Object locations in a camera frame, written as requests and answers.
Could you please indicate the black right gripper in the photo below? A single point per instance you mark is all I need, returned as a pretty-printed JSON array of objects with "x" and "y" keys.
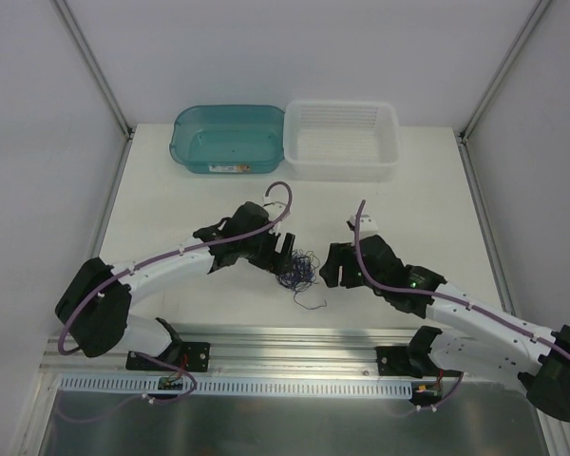
[{"x": 344, "y": 265}]

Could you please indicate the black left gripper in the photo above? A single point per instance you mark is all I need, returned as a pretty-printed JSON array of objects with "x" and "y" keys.
[{"x": 275, "y": 252}]

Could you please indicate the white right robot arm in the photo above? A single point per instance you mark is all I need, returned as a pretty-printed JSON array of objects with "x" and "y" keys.
[{"x": 467, "y": 336}]

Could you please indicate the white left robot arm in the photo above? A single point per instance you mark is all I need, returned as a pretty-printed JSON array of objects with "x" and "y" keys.
[{"x": 96, "y": 306}]

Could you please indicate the white perforated plastic basket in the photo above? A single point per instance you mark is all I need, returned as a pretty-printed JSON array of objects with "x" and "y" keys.
[{"x": 335, "y": 140}]

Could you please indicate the teal plastic basin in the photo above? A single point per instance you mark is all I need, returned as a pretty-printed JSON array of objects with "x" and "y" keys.
[{"x": 228, "y": 139}]

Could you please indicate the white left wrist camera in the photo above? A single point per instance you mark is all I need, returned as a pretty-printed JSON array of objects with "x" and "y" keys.
[{"x": 276, "y": 211}]

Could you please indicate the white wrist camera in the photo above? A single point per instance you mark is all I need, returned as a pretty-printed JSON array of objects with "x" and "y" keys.
[
  {"x": 368, "y": 226},
  {"x": 276, "y": 211}
]

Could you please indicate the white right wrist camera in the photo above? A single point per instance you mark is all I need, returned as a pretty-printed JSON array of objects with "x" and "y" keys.
[{"x": 368, "y": 226}]

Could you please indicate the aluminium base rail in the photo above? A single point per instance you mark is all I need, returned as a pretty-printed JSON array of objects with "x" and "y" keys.
[{"x": 235, "y": 350}]

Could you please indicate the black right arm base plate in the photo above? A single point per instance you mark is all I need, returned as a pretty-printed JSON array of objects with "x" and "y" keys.
[{"x": 401, "y": 361}]

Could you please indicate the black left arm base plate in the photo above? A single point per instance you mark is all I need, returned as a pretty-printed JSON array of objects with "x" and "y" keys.
[{"x": 190, "y": 356}]

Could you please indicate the white slotted cable duct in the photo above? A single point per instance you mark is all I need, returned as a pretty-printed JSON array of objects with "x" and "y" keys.
[{"x": 233, "y": 386}]

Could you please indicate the aluminium frame post left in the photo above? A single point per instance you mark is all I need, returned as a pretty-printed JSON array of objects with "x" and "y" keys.
[{"x": 77, "y": 35}]

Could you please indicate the aluminium frame post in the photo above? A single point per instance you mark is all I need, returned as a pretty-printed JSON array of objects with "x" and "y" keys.
[
  {"x": 511, "y": 56},
  {"x": 77, "y": 35}
]

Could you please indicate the aluminium frame post right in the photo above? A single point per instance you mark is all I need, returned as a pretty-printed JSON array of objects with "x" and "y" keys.
[{"x": 511, "y": 56}]

